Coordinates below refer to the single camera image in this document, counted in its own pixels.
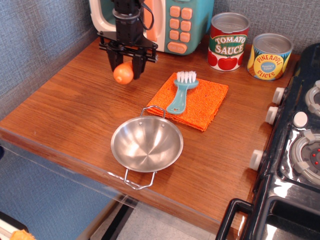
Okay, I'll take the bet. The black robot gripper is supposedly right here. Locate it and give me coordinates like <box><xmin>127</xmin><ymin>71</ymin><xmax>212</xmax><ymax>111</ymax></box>
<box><xmin>98</xmin><ymin>9</ymin><xmax>158</xmax><ymax>80</ymax></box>

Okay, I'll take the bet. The orange plastic toy carrot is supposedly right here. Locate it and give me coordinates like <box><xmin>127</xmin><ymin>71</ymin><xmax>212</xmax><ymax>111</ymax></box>
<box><xmin>113</xmin><ymin>61</ymin><xmax>134</xmax><ymax>85</ymax></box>

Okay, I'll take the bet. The small steel two-handled bowl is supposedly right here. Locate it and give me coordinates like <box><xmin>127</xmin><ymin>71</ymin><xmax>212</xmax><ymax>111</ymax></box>
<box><xmin>110</xmin><ymin>105</ymin><xmax>184</xmax><ymax>191</ymax></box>

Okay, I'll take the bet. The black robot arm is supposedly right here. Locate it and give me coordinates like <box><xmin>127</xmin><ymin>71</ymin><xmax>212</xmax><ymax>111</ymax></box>
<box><xmin>98</xmin><ymin>0</ymin><xmax>158</xmax><ymax>80</ymax></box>

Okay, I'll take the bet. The orange folded cloth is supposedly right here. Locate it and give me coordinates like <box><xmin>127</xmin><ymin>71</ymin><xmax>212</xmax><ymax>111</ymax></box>
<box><xmin>147</xmin><ymin>72</ymin><xmax>229</xmax><ymax>132</ymax></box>

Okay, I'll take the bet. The teal toy scrub brush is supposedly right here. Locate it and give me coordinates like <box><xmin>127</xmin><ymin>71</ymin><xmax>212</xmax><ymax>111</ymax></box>
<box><xmin>166</xmin><ymin>71</ymin><xmax>199</xmax><ymax>115</ymax></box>

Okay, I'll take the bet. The teal and white toy microwave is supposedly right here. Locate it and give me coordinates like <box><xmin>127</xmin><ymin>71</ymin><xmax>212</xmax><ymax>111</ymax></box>
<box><xmin>88</xmin><ymin>0</ymin><xmax>215</xmax><ymax>56</ymax></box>

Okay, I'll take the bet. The tomato sauce toy can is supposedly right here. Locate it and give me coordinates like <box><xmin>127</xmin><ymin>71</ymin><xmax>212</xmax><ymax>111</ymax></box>
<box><xmin>207</xmin><ymin>12</ymin><xmax>250</xmax><ymax>72</ymax></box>

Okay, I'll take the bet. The pineapple slices toy can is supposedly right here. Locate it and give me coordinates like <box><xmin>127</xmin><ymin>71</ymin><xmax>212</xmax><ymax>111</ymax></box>
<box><xmin>247</xmin><ymin>33</ymin><xmax>294</xmax><ymax>81</ymax></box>

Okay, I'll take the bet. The orange fuzzy object bottom left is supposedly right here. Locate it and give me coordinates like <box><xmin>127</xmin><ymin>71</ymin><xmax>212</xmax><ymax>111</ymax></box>
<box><xmin>10</xmin><ymin>229</ymin><xmax>35</xmax><ymax>240</ymax></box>

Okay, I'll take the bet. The black toy stove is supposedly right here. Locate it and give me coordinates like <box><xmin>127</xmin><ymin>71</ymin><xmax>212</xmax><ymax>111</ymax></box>
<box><xmin>216</xmin><ymin>43</ymin><xmax>320</xmax><ymax>240</ymax></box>

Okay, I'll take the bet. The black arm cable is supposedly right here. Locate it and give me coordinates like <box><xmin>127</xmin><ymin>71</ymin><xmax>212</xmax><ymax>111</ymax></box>
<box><xmin>138</xmin><ymin>2</ymin><xmax>155</xmax><ymax>31</ymax></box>

